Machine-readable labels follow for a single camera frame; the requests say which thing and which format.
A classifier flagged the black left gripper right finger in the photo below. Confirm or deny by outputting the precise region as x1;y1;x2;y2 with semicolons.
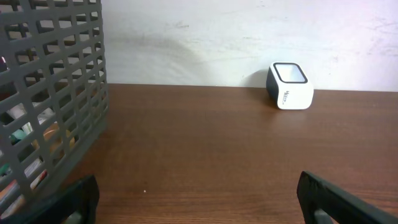
297;171;397;224

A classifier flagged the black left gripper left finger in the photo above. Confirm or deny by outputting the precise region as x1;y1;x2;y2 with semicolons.
1;175;100;224

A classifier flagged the white barcode scanner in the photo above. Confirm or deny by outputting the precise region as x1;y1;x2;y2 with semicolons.
266;62;314;110

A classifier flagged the grey plastic mesh basket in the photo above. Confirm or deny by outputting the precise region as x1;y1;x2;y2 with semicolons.
1;0;109;218

